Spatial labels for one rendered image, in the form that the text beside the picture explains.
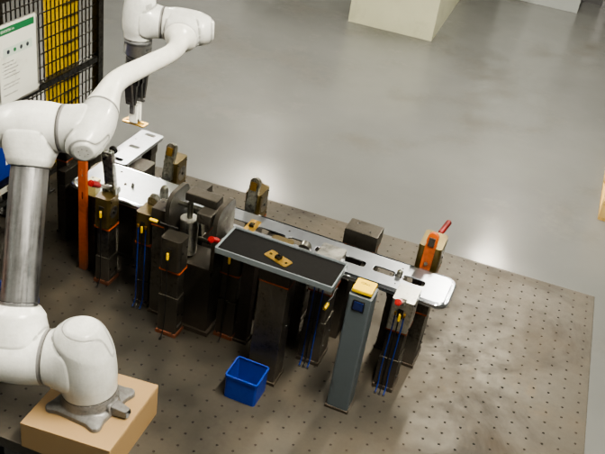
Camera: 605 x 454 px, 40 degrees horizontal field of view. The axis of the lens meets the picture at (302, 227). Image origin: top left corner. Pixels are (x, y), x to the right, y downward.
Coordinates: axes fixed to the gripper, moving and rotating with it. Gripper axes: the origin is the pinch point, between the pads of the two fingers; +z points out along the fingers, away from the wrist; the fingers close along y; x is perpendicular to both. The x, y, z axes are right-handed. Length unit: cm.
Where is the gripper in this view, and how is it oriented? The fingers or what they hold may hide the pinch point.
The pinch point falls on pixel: (135, 112)
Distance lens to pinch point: 289.0
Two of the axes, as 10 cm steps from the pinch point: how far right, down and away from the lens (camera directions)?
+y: 3.6, -4.5, 8.2
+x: -9.2, -3.0, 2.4
